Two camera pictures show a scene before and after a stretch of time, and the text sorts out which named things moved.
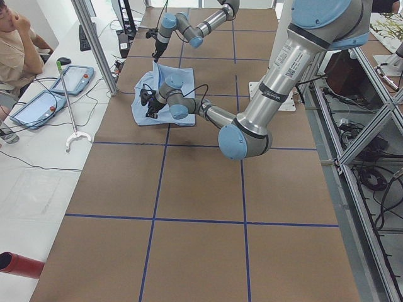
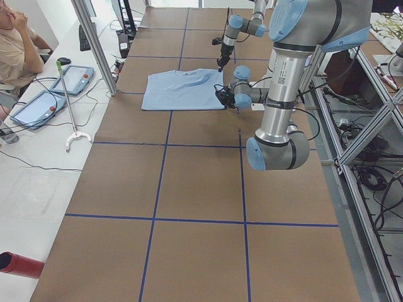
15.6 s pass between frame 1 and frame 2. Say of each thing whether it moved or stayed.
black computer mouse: stayed
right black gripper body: moved
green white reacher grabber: stayed
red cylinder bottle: stayed
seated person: stayed
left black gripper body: moved
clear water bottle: stayed
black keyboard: stayed
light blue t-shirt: moved
